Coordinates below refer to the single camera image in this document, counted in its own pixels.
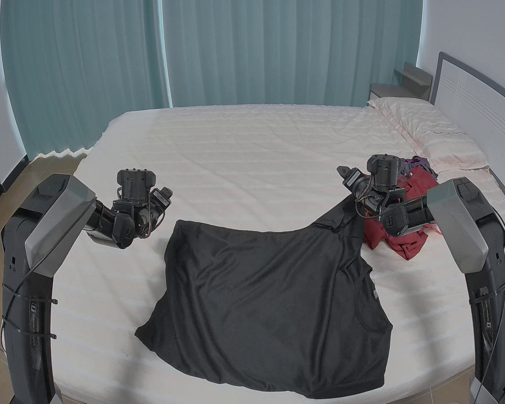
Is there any dark red garment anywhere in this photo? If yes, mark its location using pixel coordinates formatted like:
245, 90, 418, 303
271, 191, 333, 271
362, 170, 442, 262

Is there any cream pillow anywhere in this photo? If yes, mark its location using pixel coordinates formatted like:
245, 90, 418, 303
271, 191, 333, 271
367, 96, 489, 171

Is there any bed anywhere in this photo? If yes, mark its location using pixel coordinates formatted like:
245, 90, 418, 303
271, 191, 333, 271
50, 51, 505, 404

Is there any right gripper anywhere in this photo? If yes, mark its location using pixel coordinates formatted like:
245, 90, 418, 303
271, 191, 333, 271
338, 165, 377, 204

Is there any blue-green curtain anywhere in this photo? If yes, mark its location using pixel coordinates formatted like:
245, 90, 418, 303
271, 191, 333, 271
0, 0, 171, 159
162, 0, 423, 107

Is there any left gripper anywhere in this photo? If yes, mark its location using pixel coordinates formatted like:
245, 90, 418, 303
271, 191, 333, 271
137, 186, 173, 237

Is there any black T-shirt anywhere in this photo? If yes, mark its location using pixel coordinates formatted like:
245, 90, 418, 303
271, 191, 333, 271
135, 194, 394, 400

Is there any purple grey garment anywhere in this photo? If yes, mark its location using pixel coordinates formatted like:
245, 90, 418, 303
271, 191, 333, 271
398, 156, 436, 176

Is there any grey bedside table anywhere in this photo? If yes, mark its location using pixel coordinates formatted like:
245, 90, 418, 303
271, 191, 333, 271
369, 61, 433, 100

